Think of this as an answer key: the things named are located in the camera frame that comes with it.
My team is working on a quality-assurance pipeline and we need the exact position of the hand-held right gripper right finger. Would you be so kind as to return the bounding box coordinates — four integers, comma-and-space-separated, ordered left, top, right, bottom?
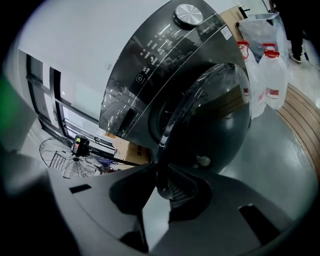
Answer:
156, 163, 214, 224

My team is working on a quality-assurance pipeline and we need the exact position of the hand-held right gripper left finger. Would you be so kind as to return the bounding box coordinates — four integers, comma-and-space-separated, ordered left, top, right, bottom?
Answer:
109, 163, 158, 253

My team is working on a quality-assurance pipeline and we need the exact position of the dark round washing machine door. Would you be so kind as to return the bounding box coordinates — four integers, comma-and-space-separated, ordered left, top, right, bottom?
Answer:
152, 62, 252, 193

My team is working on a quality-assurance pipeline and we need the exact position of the dark grey washing machine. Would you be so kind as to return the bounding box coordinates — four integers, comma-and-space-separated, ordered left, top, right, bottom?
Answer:
98, 0, 241, 163

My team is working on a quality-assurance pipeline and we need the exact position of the brown cardboard box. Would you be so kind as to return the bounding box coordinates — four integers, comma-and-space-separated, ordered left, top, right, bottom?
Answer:
113, 136, 154, 166

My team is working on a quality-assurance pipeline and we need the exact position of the black fan motor box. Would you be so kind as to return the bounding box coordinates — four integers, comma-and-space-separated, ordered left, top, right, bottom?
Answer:
70, 134, 90, 157

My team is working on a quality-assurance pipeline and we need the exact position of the clear water jug red cap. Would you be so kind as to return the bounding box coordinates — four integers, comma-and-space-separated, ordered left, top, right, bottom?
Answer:
257, 43, 289, 111
236, 41, 267, 120

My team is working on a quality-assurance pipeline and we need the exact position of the black framed window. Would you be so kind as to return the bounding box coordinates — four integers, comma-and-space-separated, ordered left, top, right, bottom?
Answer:
24, 53, 118, 154

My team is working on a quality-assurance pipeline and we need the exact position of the wooden slatted platform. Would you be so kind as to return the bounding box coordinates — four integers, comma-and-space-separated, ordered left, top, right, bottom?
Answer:
274, 82, 320, 181

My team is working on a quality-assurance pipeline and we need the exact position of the clear plastic bag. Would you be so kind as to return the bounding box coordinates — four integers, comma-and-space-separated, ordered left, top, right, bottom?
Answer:
238, 13, 289, 66

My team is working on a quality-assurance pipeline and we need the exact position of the brown cardboard panel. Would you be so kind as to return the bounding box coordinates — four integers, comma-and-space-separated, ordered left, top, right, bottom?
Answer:
219, 4, 248, 42

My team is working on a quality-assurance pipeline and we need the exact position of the silver control knob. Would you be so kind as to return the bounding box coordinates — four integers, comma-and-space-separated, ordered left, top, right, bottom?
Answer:
174, 3, 203, 29

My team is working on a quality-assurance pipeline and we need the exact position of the black metal stand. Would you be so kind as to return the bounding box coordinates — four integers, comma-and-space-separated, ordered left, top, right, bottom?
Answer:
235, 6, 251, 28

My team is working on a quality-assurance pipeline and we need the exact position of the metal wire floor fan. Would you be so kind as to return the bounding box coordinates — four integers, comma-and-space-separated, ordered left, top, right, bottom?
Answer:
38, 136, 121, 180

